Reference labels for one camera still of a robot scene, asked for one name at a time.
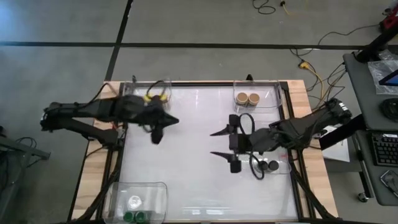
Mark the black keyboard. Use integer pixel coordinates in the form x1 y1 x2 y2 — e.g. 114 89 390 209
371 132 398 167

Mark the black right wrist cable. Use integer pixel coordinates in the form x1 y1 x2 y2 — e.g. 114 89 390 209
238 113 256 135

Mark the black metal table frame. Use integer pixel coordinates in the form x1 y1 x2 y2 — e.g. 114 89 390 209
67 80 340 224

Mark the coiled black cable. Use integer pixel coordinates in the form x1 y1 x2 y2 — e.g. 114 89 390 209
379 98 398 123

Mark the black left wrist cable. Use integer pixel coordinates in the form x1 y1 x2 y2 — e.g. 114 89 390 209
146 80 165 98

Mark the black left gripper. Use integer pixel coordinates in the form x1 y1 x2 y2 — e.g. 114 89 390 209
136 96 180 146

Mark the black equipment stand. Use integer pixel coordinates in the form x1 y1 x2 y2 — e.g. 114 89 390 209
0 126 52 224

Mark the black desk crossbeam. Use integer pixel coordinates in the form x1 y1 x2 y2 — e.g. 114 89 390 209
318 114 368 151

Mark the white paper sheet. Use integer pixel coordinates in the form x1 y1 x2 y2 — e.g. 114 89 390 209
317 124 351 163

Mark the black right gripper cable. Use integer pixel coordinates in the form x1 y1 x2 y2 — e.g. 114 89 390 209
248 151 266 180

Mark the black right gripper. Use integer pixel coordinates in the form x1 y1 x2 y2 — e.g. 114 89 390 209
210 114 252 174

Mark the black handheld device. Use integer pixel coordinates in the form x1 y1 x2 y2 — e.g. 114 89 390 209
379 169 398 199

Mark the blue-screen tablet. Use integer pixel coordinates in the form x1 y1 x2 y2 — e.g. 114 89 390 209
378 70 398 87

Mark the red tool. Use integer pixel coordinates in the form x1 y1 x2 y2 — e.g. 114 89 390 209
379 6 398 32

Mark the yellow power cable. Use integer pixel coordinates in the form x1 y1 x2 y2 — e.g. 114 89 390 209
298 60 326 108

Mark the black pole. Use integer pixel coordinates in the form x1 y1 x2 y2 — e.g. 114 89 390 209
355 27 398 63

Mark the grey desk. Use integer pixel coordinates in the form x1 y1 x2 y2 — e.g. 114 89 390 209
343 52 398 207

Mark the clear plastic bag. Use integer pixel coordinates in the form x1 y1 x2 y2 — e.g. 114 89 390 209
368 58 398 95

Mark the tan-lidded spice jar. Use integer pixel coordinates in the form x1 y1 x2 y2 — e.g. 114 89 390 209
248 92 261 106
235 92 249 107

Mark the clear round jar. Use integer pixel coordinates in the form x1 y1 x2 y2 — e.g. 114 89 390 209
127 195 143 210

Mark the short yellow floor cable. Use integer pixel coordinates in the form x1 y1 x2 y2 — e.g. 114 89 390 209
279 1 292 16

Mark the black floor cable loop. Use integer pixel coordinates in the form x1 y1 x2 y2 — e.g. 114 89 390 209
251 0 277 15

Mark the clear plastic bin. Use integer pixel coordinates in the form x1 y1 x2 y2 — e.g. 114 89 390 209
250 149 292 174
104 182 169 224
123 79 174 111
233 80 284 113

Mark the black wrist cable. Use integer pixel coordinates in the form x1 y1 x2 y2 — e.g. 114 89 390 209
238 113 256 135
146 80 165 98

